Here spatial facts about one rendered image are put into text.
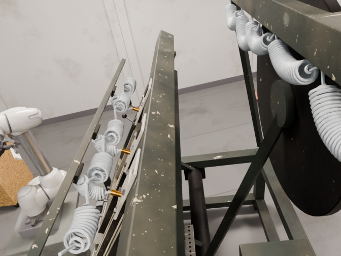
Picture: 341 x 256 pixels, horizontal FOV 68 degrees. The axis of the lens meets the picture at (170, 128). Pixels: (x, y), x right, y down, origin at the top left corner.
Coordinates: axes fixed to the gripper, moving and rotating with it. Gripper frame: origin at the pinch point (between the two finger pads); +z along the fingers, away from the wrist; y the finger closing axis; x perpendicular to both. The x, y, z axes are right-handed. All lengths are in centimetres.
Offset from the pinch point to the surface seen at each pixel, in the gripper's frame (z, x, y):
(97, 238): 11, -75, 26
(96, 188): 49, 9, -32
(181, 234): 69, -12, -36
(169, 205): 70, 12, -45
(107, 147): 35, 1, -39
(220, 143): -58, -282, -88
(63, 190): 52, 22, -31
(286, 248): 91, -2, -55
